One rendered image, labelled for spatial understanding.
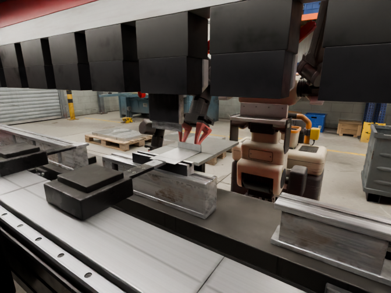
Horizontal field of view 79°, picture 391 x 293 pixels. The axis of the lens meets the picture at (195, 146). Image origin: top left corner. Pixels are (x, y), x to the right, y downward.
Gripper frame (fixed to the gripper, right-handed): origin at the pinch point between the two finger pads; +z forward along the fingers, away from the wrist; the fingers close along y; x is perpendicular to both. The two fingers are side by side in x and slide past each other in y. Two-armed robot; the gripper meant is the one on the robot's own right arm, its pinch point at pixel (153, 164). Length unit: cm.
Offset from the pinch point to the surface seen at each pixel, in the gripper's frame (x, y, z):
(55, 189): 45, 62, -7
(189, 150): 43, 25, -15
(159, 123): 40, 36, -21
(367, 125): 42, -494, -81
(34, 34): -10, 53, -43
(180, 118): 47, 36, -24
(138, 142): -267, -194, 26
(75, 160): 0.7, 38.5, -2.3
